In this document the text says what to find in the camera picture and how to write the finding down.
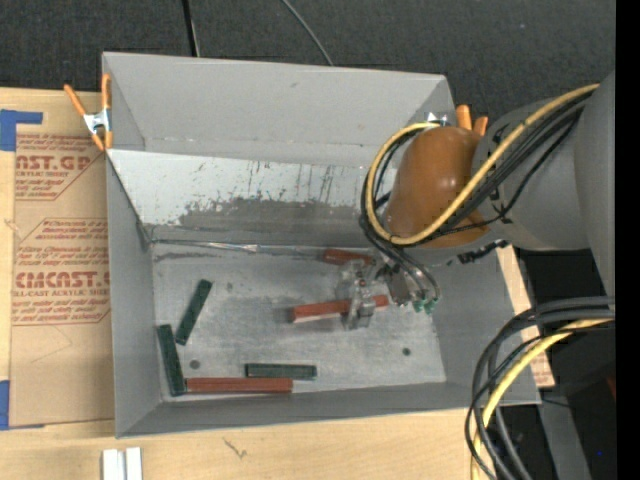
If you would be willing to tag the grey metal bin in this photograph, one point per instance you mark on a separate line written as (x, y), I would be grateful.
(280, 203)

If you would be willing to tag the red-brown block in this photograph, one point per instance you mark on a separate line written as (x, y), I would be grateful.
(345, 256)
(240, 385)
(320, 311)

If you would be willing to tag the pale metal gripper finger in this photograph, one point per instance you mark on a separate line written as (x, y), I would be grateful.
(354, 280)
(361, 317)

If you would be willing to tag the brown cardboard board, red print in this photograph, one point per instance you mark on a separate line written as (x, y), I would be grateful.
(60, 268)

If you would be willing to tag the dark green flat block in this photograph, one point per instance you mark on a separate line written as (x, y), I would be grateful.
(281, 371)
(194, 312)
(171, 360)

